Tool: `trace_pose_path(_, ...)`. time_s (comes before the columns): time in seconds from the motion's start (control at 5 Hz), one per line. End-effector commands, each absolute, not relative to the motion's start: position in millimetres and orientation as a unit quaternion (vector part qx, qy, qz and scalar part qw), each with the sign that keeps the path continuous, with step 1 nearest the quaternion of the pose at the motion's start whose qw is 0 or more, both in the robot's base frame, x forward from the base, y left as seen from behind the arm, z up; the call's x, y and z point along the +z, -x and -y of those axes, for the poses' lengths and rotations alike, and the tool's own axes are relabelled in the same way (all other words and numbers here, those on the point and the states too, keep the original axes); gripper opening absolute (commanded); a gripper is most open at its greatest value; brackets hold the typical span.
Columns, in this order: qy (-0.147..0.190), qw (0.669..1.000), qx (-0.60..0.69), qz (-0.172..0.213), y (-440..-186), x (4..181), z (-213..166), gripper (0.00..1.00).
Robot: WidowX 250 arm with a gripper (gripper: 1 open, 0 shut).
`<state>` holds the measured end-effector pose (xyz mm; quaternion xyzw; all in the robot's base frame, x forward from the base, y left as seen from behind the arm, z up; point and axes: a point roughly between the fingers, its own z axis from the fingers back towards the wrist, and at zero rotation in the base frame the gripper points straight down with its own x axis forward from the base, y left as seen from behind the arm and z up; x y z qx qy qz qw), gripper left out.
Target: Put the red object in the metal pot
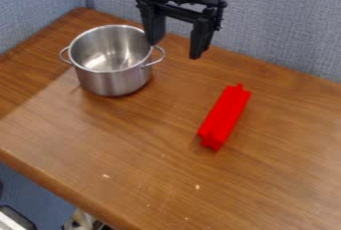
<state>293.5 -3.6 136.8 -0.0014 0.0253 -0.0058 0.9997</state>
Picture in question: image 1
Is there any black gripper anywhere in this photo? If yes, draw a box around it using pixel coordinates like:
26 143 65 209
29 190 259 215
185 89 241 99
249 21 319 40
136 0 227 60

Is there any red star-shaped block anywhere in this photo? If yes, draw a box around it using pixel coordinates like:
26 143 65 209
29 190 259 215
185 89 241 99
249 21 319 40
196 84 249 150

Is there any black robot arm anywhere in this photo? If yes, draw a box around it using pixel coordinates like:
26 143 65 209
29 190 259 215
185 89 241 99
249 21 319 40
136 0 227 60

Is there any white black object under table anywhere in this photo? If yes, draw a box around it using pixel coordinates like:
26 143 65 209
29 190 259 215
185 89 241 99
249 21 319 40
60 209 113 230

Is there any grey object at floor corner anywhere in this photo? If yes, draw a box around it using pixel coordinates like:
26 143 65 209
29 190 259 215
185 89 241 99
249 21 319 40
0 205 37 230

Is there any metal pot with handles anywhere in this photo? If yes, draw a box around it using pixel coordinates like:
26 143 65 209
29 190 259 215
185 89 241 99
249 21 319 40
58 25 165 97

